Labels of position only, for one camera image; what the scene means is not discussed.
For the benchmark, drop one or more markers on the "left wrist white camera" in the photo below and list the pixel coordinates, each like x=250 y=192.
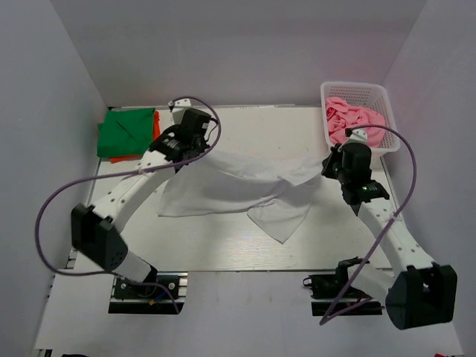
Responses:
x=178 y=108

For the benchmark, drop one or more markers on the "green folded t shirt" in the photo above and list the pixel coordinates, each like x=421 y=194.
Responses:
x=124 y=133

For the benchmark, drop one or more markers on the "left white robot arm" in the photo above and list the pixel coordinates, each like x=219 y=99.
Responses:
x=96 y=229

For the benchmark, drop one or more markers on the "white plastic basket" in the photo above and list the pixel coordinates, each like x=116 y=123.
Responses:
x=369 y=96

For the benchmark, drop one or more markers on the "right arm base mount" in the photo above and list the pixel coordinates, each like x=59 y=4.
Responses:
x=325 y=287

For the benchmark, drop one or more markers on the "orange folded t shirt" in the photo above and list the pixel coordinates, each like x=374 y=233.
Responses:
x=156 y=131

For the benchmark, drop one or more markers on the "pink t shirt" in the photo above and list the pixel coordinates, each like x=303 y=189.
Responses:
x=341 y=115

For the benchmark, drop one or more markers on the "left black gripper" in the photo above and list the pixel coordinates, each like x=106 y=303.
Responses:
x=201 y=145

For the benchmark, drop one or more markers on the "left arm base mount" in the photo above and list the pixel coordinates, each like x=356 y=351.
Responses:
x=130 y=299

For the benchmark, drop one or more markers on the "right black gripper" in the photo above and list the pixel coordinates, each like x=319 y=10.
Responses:
x=328 y=166

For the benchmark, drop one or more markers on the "white t shirt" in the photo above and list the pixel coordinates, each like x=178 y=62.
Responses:
x=276 y=194

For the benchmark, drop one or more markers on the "wrist white camera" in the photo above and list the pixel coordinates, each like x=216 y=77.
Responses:
x=178 y=108
x=358 y=136

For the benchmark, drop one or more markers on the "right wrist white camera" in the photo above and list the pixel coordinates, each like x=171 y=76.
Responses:
x=358 y=136

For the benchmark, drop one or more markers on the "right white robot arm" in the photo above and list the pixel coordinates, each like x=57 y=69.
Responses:
x=421 y=292

